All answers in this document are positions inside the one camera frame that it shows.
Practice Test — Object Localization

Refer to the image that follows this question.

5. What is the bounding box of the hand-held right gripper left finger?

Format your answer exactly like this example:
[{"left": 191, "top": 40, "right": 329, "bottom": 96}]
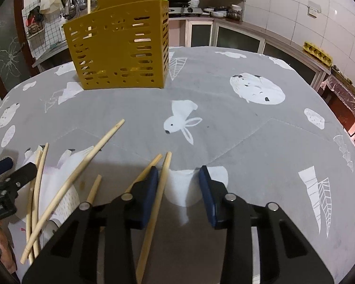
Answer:
[{"left": 21, "top": 166, "right": 160, "bottom": 284}]

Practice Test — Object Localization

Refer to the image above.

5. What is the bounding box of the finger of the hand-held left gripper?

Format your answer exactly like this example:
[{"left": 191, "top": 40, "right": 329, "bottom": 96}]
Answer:
[
  {"left": 4, "top": 162, "right": 38, "bottom": 190},
  {"left": 0, "top": 157, "right": 14, "bottom": 179}
]

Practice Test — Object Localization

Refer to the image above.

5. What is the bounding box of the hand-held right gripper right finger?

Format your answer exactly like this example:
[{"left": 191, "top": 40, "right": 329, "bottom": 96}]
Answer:
[{"left": 198, "top": 165, "right": 335, "bottom": 284}]

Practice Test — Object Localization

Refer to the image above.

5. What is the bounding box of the yellow perforated utensil holder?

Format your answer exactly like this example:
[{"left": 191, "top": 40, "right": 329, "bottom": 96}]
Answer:
[{"left": 63, "top": 0, "right": 170, "bottom": 90}]

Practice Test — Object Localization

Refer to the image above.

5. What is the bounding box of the person's left hand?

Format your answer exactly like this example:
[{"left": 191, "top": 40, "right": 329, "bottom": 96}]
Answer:
[{"left": 0, "top": 223, "right": 18, "bottom": 275}]

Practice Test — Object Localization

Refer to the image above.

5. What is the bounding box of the grey printed tablecloth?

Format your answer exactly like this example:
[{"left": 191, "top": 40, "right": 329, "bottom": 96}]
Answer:
[{"left": 0, "top": 46, "right": 355, "bottom": 284}]

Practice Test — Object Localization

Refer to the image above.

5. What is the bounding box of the steel sink counter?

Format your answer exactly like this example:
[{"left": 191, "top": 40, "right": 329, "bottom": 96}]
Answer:
[{"left": 32, "top": 40, "right": 71, "bottom": 69}]

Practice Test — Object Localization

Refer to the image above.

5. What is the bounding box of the dark red hanging bag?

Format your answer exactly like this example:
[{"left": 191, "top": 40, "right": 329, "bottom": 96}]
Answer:
[{"left": 26, "top": 9, "right": 45, "bottom": 37}]

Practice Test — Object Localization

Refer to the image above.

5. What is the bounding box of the kitchen base cabinet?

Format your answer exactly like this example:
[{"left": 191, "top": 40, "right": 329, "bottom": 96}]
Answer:
[{"left": 184, "top": 17, "right": 332, "bottom": 87}]

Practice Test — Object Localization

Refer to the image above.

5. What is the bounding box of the plastic covered marble counter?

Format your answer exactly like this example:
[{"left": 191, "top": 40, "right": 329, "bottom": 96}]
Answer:
[{"left": 319, "top": 73, "right": 355, "bottom": 126}]

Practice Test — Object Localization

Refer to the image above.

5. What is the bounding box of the white hanging plastic bag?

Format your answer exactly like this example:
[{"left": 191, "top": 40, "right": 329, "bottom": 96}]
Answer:
[{"left": 40, "top": 0, "right": 63, "bottom": 15}]

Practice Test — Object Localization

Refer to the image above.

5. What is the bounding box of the steel faucet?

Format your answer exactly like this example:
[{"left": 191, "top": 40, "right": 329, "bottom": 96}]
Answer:
[{"left": 62, "top": 0, "right": 80, "bottom": 19}]

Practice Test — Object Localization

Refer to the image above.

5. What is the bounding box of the yellow egg carton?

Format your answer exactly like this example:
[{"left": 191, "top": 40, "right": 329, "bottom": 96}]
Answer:
[{"left": 302, "top": 41, "right": 334, "bottom": 66}]

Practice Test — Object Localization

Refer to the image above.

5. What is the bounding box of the stack of dishes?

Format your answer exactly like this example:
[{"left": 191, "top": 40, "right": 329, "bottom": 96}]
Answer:
[{"left": 204, "top": 4, "right": 244, "bottom": 22}]

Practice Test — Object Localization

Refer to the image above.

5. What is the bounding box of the gas stove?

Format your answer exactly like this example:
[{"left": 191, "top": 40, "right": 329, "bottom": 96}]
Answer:
[{"left": 168, "top": 6, "right": 203, "bottom": 18}]

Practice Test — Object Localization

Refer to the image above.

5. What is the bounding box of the white wire wall grid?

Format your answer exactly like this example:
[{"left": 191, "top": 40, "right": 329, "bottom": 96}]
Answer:
[{"left": 21, "top": 0, "right": 83, "bottom": 58}]

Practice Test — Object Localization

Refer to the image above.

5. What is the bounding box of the white wall socket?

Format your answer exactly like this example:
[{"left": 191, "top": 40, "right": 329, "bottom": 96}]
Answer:
[{"left": 307, "top": 1, "right": 322, "bottom": 17}]

